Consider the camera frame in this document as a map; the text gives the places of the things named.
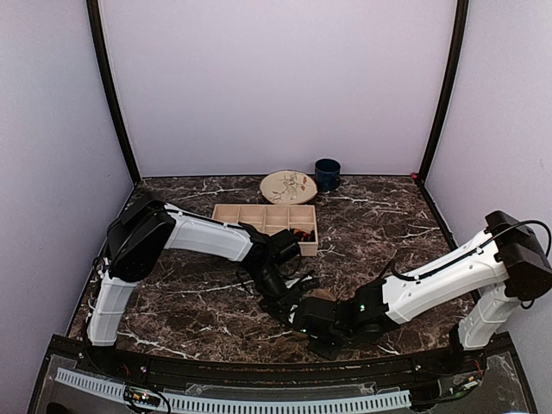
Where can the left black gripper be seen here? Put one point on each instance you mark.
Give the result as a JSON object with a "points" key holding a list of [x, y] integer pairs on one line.
{"points": [[279, 304]]}

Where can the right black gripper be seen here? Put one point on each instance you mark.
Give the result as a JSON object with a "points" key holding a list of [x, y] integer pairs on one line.
{"points": [[327, 353]]}

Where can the argyle black red orange sock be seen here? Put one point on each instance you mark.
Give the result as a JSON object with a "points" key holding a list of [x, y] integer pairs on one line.
{"points": [[304, 236]]}

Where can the wooden compartment tray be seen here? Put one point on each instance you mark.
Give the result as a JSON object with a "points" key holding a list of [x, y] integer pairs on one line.
{"points": [[272, 218]]}

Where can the plain brown sock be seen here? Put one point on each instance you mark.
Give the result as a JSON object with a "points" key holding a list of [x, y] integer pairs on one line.
{"points": [[323, 294]]}

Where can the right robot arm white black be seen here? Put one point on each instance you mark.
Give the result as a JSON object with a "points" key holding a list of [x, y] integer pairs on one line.
{"points": [[505, 259]]}

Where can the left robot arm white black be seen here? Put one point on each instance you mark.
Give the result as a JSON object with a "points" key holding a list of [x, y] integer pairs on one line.
{"points": [[141, 233]]}

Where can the cream floral ceramic plate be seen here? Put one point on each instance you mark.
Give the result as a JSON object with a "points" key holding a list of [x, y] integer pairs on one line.
{"points": [[288, 187]]}

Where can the dark blue mug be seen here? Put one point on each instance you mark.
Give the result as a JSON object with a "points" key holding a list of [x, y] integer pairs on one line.
{"points": [[327, 174]]}

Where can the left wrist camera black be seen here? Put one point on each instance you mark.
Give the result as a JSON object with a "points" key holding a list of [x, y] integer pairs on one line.
{"points": [[284, 246]]}

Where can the white slotted cable duct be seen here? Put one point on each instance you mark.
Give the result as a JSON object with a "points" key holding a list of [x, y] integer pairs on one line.
{"points": [[136, 397]]}

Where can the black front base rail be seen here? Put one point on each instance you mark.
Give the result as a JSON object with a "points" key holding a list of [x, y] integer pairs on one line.
{"points": [[154, 370]]}

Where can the right black frame post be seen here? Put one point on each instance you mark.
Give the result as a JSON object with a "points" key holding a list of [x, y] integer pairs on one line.
{"points": [[454, 54]]}

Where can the black frame post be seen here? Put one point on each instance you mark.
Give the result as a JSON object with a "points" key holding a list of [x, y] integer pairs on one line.
{"points": [[454, 54], [109, 89]]}

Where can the left black frame post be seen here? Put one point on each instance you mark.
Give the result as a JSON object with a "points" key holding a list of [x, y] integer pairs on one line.
{"points": [[109, 89]]}

